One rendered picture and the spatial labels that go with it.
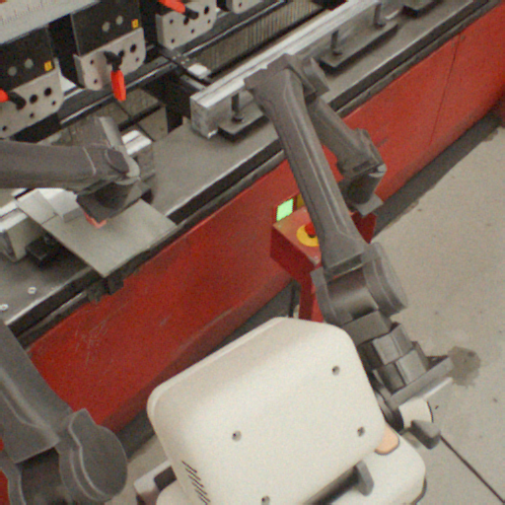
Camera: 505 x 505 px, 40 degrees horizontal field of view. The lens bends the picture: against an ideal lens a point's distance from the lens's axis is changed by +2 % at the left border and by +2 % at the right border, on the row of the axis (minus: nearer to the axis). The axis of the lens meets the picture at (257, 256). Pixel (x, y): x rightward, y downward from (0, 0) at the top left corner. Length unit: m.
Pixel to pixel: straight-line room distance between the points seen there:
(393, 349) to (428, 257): 1.83
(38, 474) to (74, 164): 0.46
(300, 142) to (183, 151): 0.75
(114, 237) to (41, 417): 0.64
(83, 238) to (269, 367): 0.74
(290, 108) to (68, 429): 0.54
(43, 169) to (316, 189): 0.37
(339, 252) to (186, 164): 0.81
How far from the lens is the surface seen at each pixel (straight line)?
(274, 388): 0.69
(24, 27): 1.28
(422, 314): 2.55
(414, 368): 0.92
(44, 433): 0.78
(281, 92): 1.04
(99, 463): 0.79
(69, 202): 1.44
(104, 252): 1.33
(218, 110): 1.74
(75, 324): 1.57
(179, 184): 1.63
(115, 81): 1.39
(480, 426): 2.36
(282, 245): 1.67
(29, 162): 0.98
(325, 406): 0.72
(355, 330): 0.92
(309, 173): 0.98
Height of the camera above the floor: 1.98
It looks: 49 degrees down
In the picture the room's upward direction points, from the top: 2 degrees clockwise
